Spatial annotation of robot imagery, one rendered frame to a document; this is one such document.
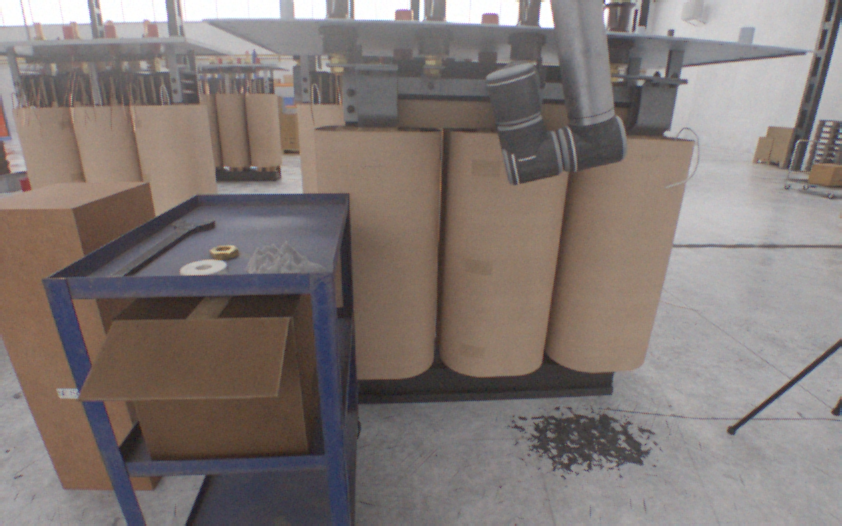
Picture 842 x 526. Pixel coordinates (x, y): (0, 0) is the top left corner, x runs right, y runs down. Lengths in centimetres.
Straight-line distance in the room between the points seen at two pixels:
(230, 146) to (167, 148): 386
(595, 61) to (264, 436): 98
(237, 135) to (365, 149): 585
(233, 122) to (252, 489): 616
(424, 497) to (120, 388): 101
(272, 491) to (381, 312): 63
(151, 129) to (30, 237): 206
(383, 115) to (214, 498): 120
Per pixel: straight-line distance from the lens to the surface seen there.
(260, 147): 699
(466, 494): 152
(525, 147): 101
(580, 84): 100
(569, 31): 99
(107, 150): 353
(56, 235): 133
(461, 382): 181
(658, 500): 168
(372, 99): 134
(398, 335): 151
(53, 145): 376
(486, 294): 147
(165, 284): 73
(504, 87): 98
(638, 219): 158
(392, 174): 132
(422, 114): 144
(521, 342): 160
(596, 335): 170
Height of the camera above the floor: 115
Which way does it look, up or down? 21 degrees down
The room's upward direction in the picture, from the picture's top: 1 degrees clockwise
